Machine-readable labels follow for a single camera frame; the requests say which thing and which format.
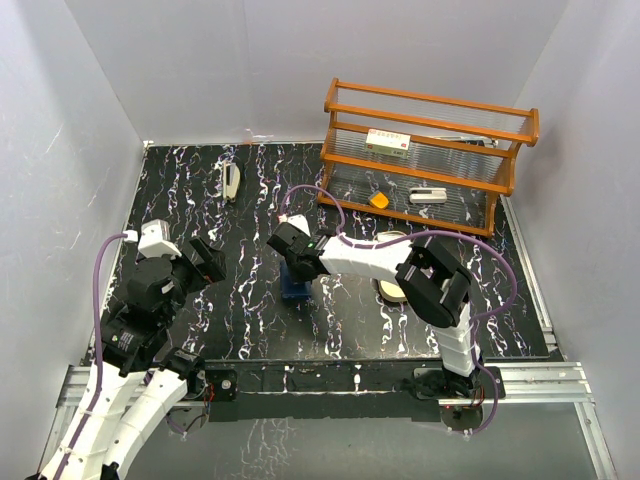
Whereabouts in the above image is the blue card holder wallet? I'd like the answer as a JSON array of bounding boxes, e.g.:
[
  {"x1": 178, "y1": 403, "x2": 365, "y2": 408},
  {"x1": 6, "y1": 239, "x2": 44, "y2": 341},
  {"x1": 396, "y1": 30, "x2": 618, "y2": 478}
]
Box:
[{"x1": 279, "y1": 261, "x2": 311, "y2": 301}]

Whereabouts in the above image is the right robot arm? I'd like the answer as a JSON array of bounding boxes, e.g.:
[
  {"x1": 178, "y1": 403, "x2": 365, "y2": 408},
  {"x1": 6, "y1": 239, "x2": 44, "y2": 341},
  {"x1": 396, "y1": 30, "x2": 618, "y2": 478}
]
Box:
[{"x1": 267, "y1": 221, "x2": 482, "y2": 398}]

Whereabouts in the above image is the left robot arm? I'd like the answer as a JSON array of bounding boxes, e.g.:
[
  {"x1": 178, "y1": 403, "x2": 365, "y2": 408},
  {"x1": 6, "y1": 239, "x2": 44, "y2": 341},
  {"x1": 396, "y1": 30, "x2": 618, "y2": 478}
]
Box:
[{"x1": 34, "y1": 222, "x2": 227, "y2": 479}]

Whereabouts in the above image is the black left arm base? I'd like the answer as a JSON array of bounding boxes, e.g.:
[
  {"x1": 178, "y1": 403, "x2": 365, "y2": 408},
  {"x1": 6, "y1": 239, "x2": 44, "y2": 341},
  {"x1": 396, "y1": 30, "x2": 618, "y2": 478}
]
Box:
[{"x1": 164, "y1": 362, "x2": 239, "y2": 431}]

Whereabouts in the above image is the beige oval card tray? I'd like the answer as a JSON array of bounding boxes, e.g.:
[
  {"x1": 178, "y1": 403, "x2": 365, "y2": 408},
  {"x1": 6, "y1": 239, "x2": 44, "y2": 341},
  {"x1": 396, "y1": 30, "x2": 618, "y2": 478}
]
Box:
[{"x1": 375, "y1": 231, "x2": 412, "y2": 304}]

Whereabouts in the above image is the yellow and grey tape measure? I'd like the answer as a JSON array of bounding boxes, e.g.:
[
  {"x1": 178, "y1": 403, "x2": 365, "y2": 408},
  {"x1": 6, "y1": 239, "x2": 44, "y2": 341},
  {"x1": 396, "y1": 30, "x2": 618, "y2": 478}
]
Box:
[{"x1": 368, "y1": 192, "x2": 389, "y2": 210}]

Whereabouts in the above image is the white and black stapler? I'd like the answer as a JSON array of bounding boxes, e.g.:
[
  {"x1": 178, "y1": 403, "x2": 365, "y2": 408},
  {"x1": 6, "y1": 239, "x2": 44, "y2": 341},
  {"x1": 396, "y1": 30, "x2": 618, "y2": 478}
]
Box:
[{"x1": 222, "y1": 160, "x2": 241, "y2": 202}]

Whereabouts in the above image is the white small stapler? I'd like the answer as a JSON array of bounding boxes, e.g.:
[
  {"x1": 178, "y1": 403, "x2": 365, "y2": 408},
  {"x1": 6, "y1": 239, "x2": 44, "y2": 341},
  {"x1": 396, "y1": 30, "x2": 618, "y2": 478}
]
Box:
[{"x1": 409, "y1": 187, "x2": 448, "y2": 205}]

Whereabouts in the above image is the white red small box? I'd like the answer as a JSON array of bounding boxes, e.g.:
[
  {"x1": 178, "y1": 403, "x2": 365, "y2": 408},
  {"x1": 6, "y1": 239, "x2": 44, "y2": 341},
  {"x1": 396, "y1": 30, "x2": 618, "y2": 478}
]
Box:
[{"x1": 365, "y1": 129, "x2": 411, "y2": 158}]

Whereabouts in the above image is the orange wooden shelf rack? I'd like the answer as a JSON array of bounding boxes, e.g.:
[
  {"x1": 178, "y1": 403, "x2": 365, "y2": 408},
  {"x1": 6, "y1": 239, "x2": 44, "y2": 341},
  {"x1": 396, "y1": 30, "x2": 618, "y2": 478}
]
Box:
[{"x1": 317, "y1": 78, "x2": 540, "y2": 237}]

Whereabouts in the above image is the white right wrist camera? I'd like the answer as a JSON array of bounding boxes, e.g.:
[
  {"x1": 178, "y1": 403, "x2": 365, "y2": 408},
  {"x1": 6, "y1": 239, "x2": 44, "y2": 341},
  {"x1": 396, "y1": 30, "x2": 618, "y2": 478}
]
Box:
[{"x1": 278, "y1": 214, "x2": 311, "y2": 236}]

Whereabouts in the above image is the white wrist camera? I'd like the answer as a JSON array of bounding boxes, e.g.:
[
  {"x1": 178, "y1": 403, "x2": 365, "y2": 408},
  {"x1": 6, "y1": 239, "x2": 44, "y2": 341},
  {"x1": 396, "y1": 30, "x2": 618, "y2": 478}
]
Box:
[
  {"x1": 122, "y1": 219, "x2": 182, "y2": 259},
  {"x1": 278, "y1": 214, "x2": 311, "y2": 236}
]

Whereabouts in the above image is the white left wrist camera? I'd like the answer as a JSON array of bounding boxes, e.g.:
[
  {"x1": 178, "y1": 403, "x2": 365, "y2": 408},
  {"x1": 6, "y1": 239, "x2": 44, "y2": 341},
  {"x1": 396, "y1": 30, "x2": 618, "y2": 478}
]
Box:
[{"x1": 122, "y1": 219, "x2": 182, "y2": 259}]

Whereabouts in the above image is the aluminium front rail frame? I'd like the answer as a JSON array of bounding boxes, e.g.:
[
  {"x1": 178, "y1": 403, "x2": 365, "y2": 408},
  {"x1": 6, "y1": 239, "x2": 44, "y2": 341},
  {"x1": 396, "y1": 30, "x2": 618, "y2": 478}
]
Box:
[{"x1": 37, "y1": 362, "x2": 619, "y2": 480}]

